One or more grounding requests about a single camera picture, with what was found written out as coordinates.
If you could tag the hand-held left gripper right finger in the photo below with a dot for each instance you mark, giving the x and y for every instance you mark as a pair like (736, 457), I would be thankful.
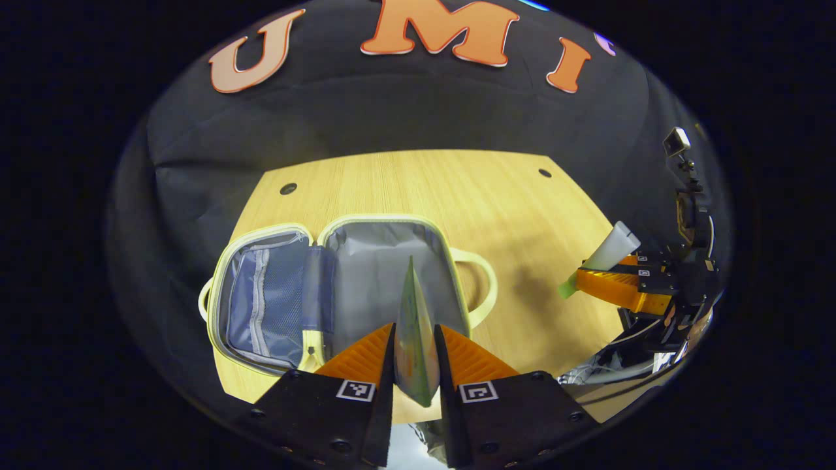
(496, 418)

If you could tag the pale yellow suitcase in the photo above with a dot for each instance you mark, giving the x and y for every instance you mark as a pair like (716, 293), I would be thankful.
(372, 274)

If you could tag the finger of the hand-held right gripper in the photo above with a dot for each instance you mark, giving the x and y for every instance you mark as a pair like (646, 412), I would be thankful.
(650, 262)
(614, 289)

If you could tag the white cream tube green cap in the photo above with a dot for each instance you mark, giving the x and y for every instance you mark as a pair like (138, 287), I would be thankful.
(610, 251)

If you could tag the black backdrop cloth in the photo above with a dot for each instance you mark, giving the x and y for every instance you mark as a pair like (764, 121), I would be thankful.
(392, 104)

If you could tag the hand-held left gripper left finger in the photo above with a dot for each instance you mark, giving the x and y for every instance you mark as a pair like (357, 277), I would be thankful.
(339, 418)

